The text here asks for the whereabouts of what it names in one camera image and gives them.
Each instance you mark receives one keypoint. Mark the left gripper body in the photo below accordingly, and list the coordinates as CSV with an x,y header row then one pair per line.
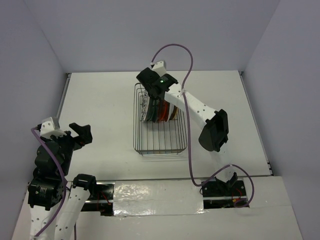
x,y
68,143

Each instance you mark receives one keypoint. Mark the yellow brown plate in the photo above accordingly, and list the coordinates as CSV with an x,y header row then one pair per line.
x,y
174,113

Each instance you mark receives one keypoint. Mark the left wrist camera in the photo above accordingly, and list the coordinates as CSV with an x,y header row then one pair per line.
x,y
51,127

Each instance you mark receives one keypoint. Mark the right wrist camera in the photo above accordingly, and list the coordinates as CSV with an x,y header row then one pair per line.
x,y
159,66

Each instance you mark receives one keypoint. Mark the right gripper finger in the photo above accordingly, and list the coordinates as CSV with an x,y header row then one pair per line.
x,y
149,102
157,108

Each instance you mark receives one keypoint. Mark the dark green plate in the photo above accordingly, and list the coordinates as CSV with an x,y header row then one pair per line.
x,y
150,114

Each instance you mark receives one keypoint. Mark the orange plate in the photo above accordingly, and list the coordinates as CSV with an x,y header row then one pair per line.
x,y
170,111

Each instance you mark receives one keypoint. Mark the wire dish rack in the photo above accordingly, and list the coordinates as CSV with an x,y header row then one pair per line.
x,y
153,138

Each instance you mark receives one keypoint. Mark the red plate with teal flower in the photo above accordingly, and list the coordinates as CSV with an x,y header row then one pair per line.
x,y
163,111

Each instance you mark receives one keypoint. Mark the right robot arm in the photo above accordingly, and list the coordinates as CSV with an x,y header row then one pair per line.
x,y
213,123

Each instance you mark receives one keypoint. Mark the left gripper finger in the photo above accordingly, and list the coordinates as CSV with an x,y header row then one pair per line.
x,y
84,134
72,135

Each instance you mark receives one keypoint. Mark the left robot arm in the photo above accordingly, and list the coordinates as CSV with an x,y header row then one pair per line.
x,y
55,204

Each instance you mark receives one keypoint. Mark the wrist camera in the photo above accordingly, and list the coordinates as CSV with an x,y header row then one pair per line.
x,y
159,66
51,127

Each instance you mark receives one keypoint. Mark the silver foil tape patch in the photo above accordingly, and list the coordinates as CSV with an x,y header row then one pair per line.
x,y
156,198

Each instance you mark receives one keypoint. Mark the speckled white plate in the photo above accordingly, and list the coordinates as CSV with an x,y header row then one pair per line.
x,y
145,105

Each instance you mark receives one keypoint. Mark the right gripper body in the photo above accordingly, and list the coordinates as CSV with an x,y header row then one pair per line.
x,y
150,94

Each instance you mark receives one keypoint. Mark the black mounting rail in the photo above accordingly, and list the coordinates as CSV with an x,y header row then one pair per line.
x,y
101,201

